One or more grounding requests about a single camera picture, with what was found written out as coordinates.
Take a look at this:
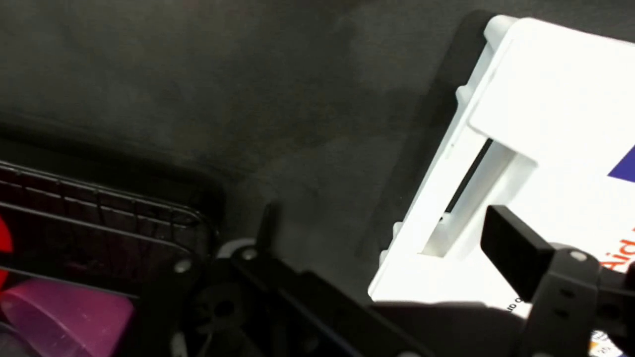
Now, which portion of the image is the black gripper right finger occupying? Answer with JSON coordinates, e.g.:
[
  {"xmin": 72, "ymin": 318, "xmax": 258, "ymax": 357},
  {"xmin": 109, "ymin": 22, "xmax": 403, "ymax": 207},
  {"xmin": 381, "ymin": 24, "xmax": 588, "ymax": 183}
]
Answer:
[{"xmin": 480, "ymin": 205, "xmax": 556, "ymax": 302}]

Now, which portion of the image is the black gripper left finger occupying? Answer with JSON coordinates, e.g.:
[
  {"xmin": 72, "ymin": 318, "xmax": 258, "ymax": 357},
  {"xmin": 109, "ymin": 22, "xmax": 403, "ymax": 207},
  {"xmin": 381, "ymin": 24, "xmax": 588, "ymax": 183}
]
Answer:
[{"xmin": 256, "ymin": 203, "xmax": 284, "ymax": 257}]

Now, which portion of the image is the white first aid box lid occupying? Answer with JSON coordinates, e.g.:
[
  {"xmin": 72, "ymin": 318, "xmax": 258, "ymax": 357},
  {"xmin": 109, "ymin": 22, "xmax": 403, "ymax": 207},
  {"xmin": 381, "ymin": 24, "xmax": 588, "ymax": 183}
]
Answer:
[{"xmin": 367, "ymin": 15, "xmax": 635, "ymax": 357}]

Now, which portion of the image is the black dish rack tray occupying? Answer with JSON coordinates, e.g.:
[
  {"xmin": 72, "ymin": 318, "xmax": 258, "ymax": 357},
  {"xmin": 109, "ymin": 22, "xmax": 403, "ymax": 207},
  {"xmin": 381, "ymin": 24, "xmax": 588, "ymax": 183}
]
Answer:
[{"xmin": 0, "ymin": 138, "xmax": 224, "ymax": 298}]

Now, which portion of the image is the purple bowl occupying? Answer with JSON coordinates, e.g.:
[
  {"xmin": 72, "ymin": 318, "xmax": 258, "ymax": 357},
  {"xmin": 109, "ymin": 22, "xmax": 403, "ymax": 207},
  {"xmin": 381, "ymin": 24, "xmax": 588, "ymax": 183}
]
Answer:
[{"xmin": 0, "ymin": 280, "xmax": 133, "ymax": 357}]

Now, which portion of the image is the red bowl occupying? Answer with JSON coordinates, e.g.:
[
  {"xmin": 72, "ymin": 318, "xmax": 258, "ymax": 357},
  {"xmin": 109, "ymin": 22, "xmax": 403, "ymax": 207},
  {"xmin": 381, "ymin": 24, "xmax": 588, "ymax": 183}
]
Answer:
[{"xmin": 0, "ymin": 217, "xmax": 14, "ymax": 290}]

